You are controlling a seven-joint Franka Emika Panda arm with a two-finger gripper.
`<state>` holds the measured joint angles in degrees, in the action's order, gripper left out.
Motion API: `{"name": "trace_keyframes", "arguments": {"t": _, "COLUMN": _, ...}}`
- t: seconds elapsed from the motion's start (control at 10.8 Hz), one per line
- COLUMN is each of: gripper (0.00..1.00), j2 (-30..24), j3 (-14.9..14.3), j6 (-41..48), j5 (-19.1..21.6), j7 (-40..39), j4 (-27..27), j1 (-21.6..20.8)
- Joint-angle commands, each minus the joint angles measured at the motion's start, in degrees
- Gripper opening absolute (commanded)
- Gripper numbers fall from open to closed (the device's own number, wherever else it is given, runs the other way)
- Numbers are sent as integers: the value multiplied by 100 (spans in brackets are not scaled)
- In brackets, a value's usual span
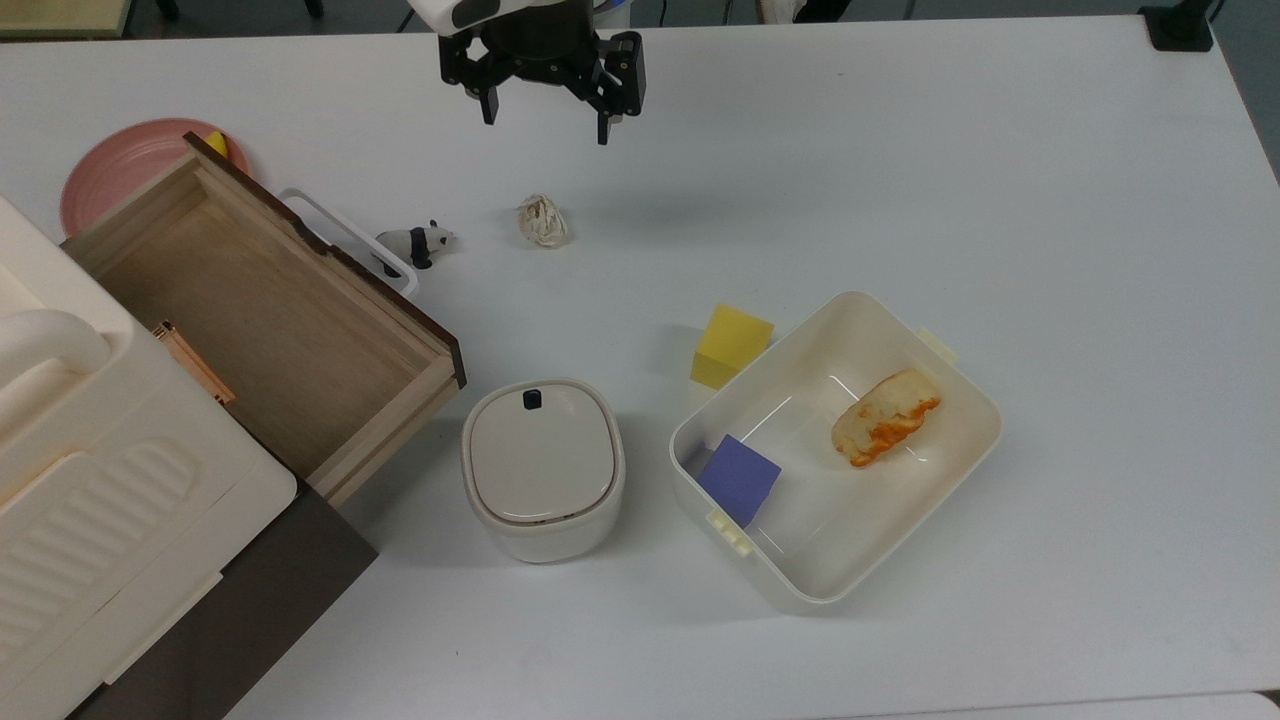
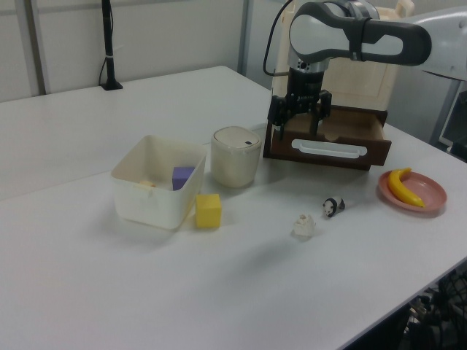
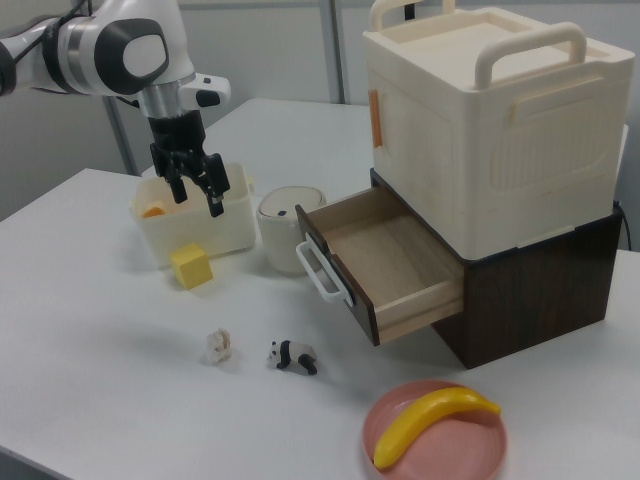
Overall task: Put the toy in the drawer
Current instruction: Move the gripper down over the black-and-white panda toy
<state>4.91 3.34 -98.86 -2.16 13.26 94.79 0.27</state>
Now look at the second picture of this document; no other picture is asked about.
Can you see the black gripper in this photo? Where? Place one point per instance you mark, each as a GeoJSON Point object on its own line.
{"type": "Point", "coordinates": [305, 86]}

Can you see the white grey Franka robot arm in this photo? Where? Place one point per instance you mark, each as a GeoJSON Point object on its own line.
{"type": "Point", "coordinates": [376, 40]}

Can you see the dark brown wooden drawer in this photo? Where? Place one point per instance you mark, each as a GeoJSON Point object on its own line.
{"type": "Point", "coordinates": [328, 140]}

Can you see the small panda toy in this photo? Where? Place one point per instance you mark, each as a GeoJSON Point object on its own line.
{"type": "Point", "coordinates": [332, 206]}

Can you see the small white toy figure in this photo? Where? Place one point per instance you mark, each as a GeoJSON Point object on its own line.
{"type": "Point", "coordinates": [303, 225]}

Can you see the yellow toy banana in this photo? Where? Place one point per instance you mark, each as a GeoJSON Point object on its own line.
{"type": "Point", "coordinates": [400, 189]}

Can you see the beige wooden cabinet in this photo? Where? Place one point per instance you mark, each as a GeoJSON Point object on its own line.
{"type": "Point", "coordinates": [359, 78]}

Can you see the cream lidded trash can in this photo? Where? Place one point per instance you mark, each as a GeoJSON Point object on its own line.
{"type": "Point", "coordinates": [235, 157]}

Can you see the yellow foam cube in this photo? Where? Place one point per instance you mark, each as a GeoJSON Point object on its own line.
{"type": "Point", "coordinates": [208, 210]}

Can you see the purple foam cube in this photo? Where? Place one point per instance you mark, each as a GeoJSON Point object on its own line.
{"type": "Point", "coordinates": [181, 177]}

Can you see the pink plastic plate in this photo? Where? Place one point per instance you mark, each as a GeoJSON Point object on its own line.
{"type": "Point", "coordinates": [423, 193]}

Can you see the white square plastic bin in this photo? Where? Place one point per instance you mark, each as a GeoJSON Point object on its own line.
{"type": "Point", "coordinates": [157, 182]}

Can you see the black camera stand pole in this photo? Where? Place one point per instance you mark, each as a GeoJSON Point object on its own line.
{"type": "Point", "coordinates": [109, 47]}

